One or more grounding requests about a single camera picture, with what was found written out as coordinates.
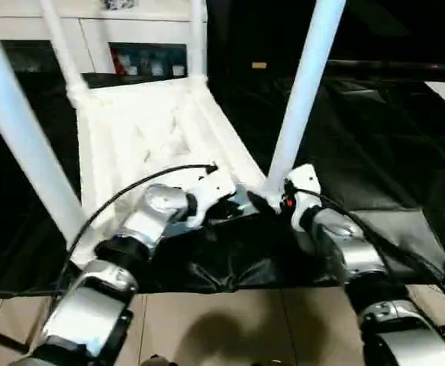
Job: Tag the white plastic table leg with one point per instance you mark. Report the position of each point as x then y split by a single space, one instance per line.
23 133
198 38
63 49
302 95

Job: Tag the white plastic table top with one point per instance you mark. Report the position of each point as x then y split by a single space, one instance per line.
149 126

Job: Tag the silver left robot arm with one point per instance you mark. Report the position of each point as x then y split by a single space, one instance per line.
157 209

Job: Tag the black glossy mat cloth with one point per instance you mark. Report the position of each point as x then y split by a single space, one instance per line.
378 152

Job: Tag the small tan box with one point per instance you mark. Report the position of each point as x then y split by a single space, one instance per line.
259 65

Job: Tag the white jar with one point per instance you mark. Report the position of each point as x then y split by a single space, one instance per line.
176 69

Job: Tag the black monitor bar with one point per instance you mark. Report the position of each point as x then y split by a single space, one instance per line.
397 70

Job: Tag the red bottle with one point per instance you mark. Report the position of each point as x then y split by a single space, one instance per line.
117 63

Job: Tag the white glass door cabinet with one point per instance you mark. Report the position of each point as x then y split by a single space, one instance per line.
92 23

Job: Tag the dark patterned bundle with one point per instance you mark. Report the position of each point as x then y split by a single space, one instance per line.
118 4

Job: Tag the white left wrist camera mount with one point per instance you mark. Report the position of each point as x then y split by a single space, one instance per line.
212 187

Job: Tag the black folding table frame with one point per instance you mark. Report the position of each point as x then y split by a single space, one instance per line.
0 328

